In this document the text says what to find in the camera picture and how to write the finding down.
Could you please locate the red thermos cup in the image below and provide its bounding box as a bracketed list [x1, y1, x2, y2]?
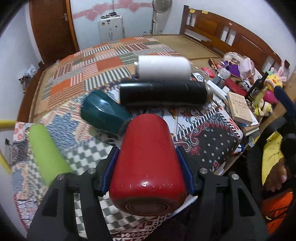
[109, 114, 187, 216]

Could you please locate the green tumbler cup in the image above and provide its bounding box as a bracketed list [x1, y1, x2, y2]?
[29, 124, 73, 187]

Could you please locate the dark teal faceted cup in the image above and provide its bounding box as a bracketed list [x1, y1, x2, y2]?
[80, 89, 133, 140]

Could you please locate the person's right hand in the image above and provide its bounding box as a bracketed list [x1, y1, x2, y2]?
[264, 158, 288, 192]

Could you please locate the colourful patterned cloth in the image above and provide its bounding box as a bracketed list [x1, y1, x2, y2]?
[11, 95, 243, 240]

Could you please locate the black thermos bottle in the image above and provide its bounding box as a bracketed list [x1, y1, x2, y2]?
[119, 80, 213, 108]

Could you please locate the beige paperback book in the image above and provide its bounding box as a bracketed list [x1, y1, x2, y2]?
[227, 92, 253, 126]

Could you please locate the white thermos bottle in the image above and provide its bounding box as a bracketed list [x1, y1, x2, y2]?
[135, 55, 191, 81]

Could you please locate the dark wine bottle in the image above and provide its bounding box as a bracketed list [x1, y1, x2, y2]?
[245, 72, 269, 102]

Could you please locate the striped patchwork bed mat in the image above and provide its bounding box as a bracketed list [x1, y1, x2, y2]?
[28, 35, 186, 122]

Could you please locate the yellow plush toy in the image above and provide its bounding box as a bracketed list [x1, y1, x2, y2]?
[264, 67, 287, 92]

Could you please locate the wooden headboard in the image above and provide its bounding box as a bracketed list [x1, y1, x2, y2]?
[180, 5, 282, 73]

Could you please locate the white suitcase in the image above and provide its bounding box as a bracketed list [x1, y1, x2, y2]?
[97, 12, 125, 43]

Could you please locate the standing electric fan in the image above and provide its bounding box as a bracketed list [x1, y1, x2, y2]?
[150, 0, 173, 35]

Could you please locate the brown wooden door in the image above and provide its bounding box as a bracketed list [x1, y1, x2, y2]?
[29, 0, 79, 65]

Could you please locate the yellow foam-padded rail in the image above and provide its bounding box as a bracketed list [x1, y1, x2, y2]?
[0, 119, 18, 175]

